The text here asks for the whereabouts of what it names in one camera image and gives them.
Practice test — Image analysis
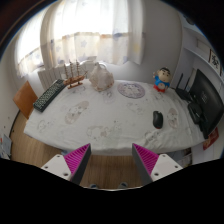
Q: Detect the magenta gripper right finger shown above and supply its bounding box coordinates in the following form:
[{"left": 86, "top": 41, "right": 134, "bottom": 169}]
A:
[{"left": 132, "top": 144, "right": 182, "bottom": 185}]

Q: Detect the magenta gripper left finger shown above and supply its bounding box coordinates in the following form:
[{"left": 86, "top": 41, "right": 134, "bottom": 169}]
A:
[{"left": 42, "top": 144, "right": 91, "bottom": 185}]

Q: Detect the black computer mouse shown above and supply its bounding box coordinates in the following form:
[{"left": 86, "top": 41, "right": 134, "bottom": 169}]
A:
[{"left": 153, "top": 111, "right": 163, "bottom": 129}]

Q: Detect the round purple patterned mouse pad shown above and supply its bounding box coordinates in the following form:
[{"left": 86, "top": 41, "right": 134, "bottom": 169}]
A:
[{"left": 117, "top": 82, "right": 145, "bottom": 99}]

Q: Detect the white patterned tablecloth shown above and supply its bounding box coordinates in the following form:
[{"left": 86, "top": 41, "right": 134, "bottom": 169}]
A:
[{"left": 24, "top": 80, "right": 204, "bottom": 155}]

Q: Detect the red paper item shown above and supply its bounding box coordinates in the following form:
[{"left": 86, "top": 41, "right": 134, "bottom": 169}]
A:
[{"left": 203, "top": 128, "right": 219, "bottom": 150}]

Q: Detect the black wifi router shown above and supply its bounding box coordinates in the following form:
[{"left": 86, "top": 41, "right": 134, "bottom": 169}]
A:
[{"left": 175, "top": 76, "right": 193, "bottom": 101}]

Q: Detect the black computer monitor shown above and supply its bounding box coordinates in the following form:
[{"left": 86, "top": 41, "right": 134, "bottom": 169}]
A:
[{"left": 188, "top": 70, "right": 224, "bottom": 139}]

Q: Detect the black keyboard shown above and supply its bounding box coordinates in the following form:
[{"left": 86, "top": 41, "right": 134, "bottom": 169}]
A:
[{"left": 33, "top": 79, "right": 65, "bottom": 112}]

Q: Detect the wooden chair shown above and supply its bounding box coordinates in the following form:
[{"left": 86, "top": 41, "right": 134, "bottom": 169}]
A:
[{"left": 13, "top": 81, "right": 38, "bottom": 119}]

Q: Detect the wooden model sailing ship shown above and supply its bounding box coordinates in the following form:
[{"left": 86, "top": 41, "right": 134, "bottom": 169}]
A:
[{"left": 63, "top": 62, "right": 87, "bottom": 89}]

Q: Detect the cartoon boy figurine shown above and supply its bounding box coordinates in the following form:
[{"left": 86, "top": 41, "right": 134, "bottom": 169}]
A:
[{"left": 153, "top": 67, "right": 172, "bottom": 93}]

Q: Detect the white crumpled plastic bag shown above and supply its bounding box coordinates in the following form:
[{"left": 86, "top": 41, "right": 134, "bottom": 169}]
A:
[{"left": 89, "top": 63, "right": 114, "bottom": 92}]

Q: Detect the framed calligraphy picture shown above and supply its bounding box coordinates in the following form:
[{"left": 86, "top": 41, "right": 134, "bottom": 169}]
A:
[{"left": 209, "top": 50, "right": 221, "bottom": 74}]

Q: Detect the white sheer curtain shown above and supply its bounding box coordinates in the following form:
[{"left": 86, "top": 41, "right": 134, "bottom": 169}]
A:
[{"left": 14, "top": 0, "right": 145, "bottom": 78}]

